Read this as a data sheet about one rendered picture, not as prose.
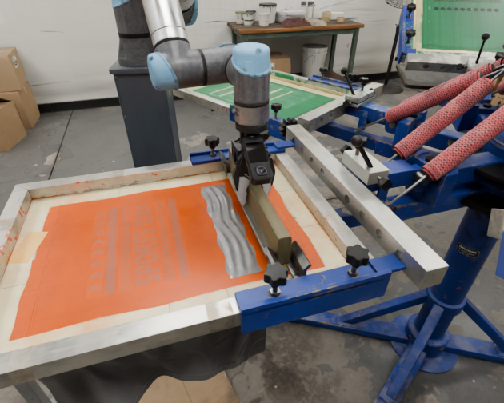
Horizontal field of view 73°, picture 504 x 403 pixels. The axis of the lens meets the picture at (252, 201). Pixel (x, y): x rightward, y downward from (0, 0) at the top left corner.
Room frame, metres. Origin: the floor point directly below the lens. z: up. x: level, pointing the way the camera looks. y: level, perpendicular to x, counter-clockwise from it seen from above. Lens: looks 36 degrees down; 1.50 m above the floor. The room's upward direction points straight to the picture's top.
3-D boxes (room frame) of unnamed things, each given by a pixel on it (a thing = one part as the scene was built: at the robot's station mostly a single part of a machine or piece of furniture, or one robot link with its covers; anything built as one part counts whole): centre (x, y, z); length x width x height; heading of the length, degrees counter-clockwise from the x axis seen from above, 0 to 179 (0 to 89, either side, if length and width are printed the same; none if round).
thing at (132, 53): (1.26, 0.39, 1.25); 0.15 x 0.15 x 0.10
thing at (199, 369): (0.41, 0.18, 0.74); 0.46 x 0.04 x 0.42; 107
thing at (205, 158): (0.96, 0.04, 0.98); 0.30 x 0.05 x 0.07; 107
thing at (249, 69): (0.71, 0.00, 1.31); 0.09 x 0.08 x 0.11; 24
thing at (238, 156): (0.71, 0.00, 1.15); 0.09 x 0.08 x 0.12; 17
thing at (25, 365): (0.62, 0.19, 0.97); 0.79 x 0.58 x 0.04; 107
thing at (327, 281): (0.43, -0.12, 0.98); 0.30 x 0.05 x 0.07; 107
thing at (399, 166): (0.79, -0.35, 1.02); 0.17 x 0.06 x 0.05; 107
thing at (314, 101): (1.55, -0.15, 1.05); 1.08 x 0.61 x 0.23; 47
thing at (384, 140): (1.36, -0.36, 0.90); 1.24 x 0.06 x 0.06; 47
